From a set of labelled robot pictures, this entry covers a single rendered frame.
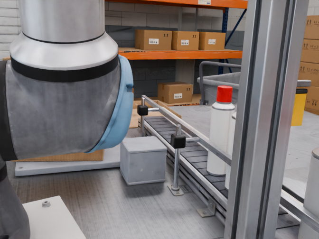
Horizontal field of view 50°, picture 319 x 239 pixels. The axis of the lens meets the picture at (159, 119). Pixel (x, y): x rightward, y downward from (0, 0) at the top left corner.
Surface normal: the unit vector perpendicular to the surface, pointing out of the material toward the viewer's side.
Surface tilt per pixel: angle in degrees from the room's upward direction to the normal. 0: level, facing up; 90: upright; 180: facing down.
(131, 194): 0
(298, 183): 0
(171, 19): 90
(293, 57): 90
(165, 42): 91
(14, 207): 69
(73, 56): 61
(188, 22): 90
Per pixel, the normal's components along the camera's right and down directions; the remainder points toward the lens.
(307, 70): -0.82, 0.11
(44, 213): -0.03, -0.98
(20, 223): 0.94, -0.32
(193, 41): 0.56, 0.24
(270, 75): 0.32, 0.26
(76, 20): 0.48, 0.50
